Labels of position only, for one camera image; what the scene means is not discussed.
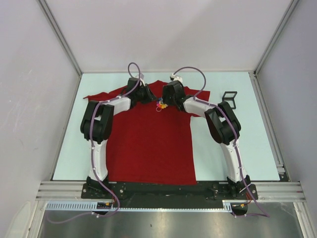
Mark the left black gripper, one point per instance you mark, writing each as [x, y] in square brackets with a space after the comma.
[150, 97]

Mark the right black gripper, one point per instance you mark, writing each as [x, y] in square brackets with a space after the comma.
[165, 93]

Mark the red t-shirt garment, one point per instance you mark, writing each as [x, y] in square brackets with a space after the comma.
[151, 144]

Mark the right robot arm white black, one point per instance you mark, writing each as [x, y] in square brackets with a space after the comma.
[224, 128]

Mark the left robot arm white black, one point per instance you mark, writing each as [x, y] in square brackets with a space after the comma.
[96, 125]

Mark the black open small box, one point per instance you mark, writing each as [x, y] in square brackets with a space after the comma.
[229, 97]

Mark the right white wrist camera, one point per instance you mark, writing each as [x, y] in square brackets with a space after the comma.
[174, 77]

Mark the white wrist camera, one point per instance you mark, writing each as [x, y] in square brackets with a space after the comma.
[140, 76]
[174, 77]

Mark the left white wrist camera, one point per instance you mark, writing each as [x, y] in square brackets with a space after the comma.
[140, 76]

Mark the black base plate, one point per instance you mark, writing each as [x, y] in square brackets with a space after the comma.
[216, 190]

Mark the slotted cable duct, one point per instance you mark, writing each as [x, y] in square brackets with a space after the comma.
[95, 206]

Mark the aluminium front rail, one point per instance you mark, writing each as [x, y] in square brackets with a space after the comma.
[267, 191]

